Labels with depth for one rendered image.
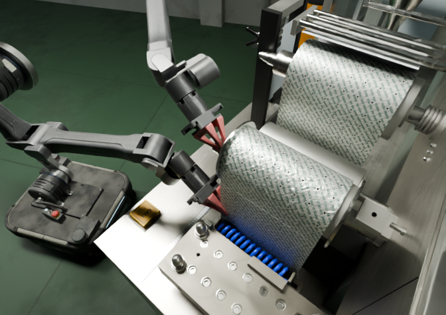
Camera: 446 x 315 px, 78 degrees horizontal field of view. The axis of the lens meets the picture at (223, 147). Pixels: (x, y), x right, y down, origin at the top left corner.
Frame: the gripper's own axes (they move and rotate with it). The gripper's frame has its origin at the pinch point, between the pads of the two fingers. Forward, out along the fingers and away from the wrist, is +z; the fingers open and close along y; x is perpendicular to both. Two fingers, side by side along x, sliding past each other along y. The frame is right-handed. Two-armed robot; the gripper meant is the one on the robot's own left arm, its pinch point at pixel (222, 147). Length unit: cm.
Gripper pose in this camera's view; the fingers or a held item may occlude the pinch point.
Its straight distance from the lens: 65.6
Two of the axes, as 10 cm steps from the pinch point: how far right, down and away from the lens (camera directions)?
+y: -6.3, 5.1, -5.8
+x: 5.1, -2.9, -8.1
